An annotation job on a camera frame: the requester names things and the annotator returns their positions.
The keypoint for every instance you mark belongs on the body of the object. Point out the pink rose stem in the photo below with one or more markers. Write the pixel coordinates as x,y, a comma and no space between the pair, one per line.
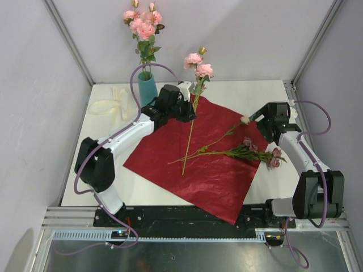
133,25
203,73
155,15

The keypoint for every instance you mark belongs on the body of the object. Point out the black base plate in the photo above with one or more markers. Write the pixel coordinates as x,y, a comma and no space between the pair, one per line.
191,221

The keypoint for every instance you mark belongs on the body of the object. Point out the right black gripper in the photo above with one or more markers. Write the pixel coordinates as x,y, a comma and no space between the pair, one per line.
264,111

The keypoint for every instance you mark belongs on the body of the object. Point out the dark red wrapping paper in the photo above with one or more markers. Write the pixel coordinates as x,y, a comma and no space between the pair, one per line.
217,184

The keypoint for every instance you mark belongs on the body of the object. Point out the teal conical vase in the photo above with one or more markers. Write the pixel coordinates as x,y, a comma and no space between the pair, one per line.
147,87

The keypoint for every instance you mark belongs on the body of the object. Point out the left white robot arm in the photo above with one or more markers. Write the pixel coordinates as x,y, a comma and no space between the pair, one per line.
95,164

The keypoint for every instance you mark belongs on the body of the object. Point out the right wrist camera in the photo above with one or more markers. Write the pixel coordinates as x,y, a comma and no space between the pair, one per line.
293,111

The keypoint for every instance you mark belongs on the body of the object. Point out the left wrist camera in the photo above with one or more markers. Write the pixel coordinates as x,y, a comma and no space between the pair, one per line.
186,88

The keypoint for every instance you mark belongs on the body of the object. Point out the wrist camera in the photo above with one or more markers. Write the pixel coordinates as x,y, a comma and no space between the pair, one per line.
293,111
186,88

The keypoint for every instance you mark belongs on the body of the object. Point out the dark mauve rose stem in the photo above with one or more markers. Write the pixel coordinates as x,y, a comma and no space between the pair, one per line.
246,151

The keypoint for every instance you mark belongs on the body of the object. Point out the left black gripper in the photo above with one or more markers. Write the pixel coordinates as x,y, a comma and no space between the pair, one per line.
190,114

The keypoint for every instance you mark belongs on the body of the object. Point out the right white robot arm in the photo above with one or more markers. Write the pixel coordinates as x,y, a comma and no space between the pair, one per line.
319,191

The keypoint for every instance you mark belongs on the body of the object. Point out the cream ribbon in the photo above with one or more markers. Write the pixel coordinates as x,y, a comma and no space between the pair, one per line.
117,108

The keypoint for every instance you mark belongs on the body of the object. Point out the grey slotted cable duct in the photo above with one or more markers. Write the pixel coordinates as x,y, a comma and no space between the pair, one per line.
108,235

